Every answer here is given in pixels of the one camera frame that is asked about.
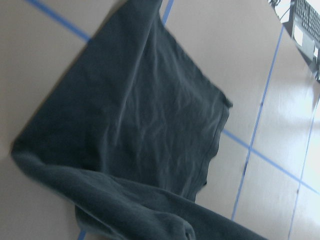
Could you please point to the black printed t-shirt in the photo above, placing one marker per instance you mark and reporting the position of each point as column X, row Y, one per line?
column 128, row 134

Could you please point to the black box device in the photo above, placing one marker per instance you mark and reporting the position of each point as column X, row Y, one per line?
column 307, row 45

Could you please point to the black keyboard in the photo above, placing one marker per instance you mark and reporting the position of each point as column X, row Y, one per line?
column 310, row 19

